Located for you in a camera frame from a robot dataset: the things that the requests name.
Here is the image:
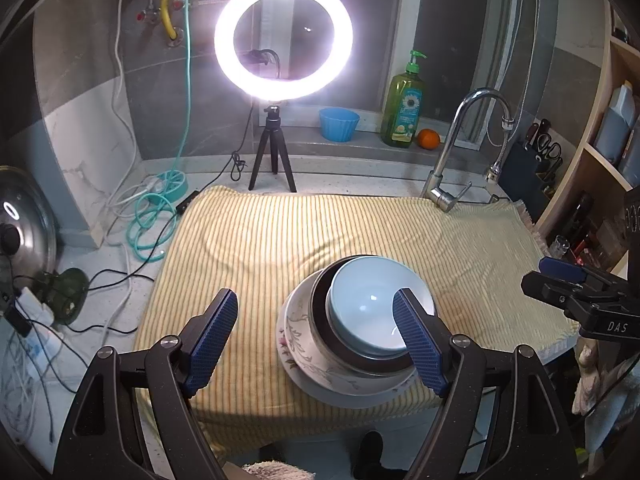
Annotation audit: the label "wooden shelf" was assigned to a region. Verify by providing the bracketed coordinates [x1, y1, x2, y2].
[537, 0, 640, 271]

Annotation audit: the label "green dish soap bottle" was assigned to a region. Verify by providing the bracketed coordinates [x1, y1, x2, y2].
[380, 50, 427, 150]

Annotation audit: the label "grey plastic jug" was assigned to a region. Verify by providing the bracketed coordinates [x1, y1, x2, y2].
[595, 85, 640, 161]

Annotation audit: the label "dark green round object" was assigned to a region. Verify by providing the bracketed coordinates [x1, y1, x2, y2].
[42, 267, 91, 325]

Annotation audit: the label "white power adapter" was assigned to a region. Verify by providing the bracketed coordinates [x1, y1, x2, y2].
[15, 287, 56, 328]

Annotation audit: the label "deep floral plate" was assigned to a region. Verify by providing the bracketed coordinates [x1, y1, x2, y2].
[276, 272, 418, 396]

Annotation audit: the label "blue ribbed cup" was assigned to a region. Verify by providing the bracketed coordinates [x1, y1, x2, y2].
[319, 106, 361, 143]

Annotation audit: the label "gold steel bowl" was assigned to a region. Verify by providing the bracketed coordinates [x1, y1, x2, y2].
[290, 255, 418, 378]

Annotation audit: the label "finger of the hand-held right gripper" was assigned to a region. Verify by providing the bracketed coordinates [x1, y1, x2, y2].
[521, 270, 608, 318]
[539, 256, 608, 288]

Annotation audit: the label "yellow striped towel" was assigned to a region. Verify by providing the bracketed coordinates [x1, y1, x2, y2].
[134, 185, 581, 456]

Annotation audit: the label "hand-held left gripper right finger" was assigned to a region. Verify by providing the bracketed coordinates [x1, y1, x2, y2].
[391, 287, 576, 480]

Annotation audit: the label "beige knit cloth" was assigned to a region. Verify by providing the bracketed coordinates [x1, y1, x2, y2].
[240, 457, 313, 480]

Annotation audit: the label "black tripod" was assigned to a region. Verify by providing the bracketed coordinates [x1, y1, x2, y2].
[247, 104, 298, 195]

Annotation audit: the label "dark knife block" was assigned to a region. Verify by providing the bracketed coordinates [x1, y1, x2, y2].
[500, 142, 563, 211]

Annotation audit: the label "flexible faucet sprayer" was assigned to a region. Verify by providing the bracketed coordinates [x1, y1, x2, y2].
[484, 117, 516, 183]

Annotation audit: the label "shallow floral plate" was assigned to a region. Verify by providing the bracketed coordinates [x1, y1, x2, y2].
[282, 355, 426, 409]

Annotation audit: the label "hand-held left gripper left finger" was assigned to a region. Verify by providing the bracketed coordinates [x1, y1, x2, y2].
[52, 287, 240, 480]

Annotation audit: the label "black ring light cable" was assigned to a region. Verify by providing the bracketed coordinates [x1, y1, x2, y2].
[230, 105, 251, 181]

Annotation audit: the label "black scissors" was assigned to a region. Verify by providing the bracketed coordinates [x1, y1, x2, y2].
[535, 132, 563, 161]

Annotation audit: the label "window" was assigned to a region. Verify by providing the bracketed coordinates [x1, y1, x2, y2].
[260, 0, 521, 128]

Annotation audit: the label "yellow gas hose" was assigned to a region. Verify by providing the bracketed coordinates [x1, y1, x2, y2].
[159, 0, 185, 41]

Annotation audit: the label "dark bottle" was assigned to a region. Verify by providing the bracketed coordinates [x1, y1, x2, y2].
[560, 192, 596, 256]

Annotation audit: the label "chrome faucet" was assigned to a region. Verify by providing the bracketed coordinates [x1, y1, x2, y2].
[420, 87, 513, 213]

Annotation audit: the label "black power cable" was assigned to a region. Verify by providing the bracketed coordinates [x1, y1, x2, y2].
[60, 267, 156, 336]

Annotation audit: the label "small white plate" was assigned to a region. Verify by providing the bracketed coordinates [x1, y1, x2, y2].
[326, 256, 435, 356]

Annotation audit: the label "person's right forearm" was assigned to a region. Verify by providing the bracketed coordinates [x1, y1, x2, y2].
[572, 337, 640, 453]

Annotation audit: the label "teal cable reel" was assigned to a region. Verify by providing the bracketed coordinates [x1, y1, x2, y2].
[155, 171, 190, 201]

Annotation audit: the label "white cable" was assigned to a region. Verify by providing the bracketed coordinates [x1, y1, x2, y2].
[102, 0, 156, 241]

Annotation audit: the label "teal cable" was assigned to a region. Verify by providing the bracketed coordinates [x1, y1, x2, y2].
[125, 0, 193, 263]

